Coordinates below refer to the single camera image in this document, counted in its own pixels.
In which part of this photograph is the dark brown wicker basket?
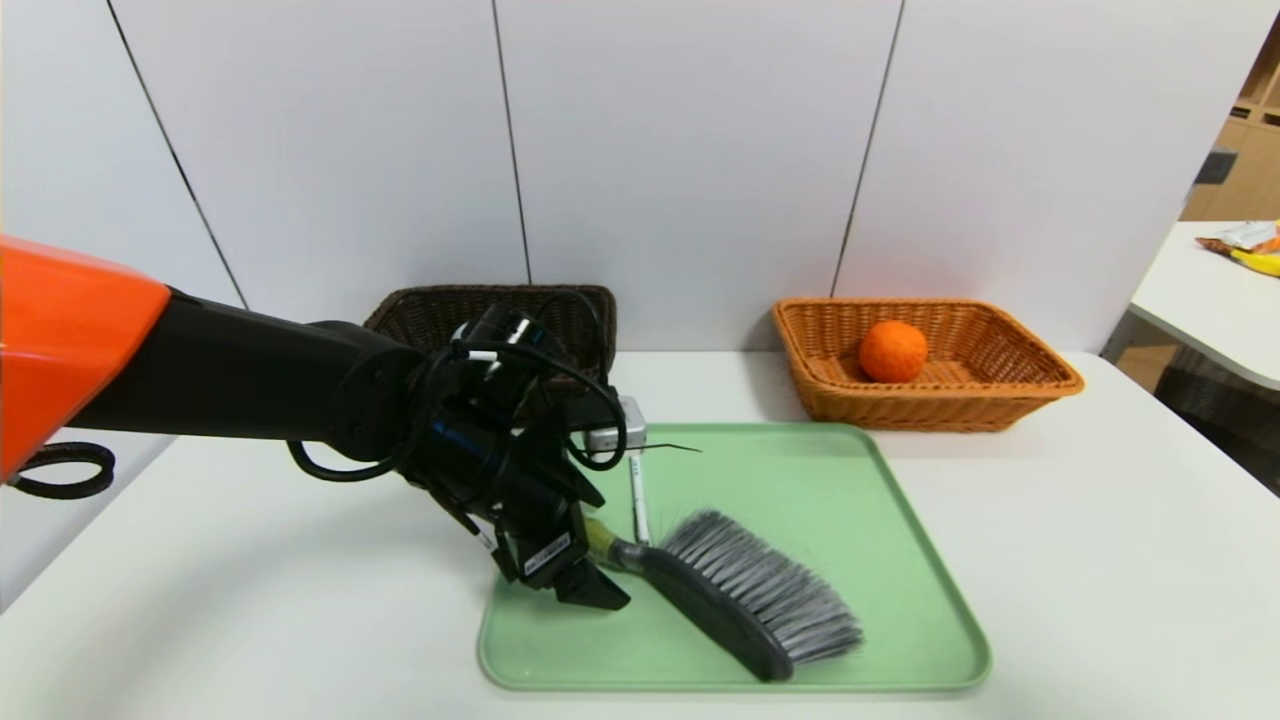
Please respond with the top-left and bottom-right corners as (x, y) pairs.
(362, 284), (618, 391)

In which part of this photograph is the light green plastic tray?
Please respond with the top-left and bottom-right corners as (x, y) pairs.
(479, 422), (993, 693)

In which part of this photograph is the snack packet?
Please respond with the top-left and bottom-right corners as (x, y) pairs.
(1197, 222), (1280, 257)

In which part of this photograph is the white pen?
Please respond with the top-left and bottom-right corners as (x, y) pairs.
(628, 452), (651, 547)

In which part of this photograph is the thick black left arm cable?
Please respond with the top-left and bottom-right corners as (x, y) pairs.
(288, 340), (629, 483)

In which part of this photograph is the wooden shelf unit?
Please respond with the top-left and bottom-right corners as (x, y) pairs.
(1180, 20), (1280, 223)

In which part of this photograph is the orange fruit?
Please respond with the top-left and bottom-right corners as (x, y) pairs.
(858, 320), (930, 384)

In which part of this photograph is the white side table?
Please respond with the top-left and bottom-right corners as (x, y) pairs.
(1130, 222), (1280, 393)

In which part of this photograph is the orange wicker basket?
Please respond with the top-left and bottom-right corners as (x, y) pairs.
(772, 297), (1086, 434)

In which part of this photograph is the green-handled black dust brush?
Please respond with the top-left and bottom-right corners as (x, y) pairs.
(583, 510), (866, 684)

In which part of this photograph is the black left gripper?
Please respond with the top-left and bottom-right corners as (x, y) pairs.
(491, 470), (631, 611)

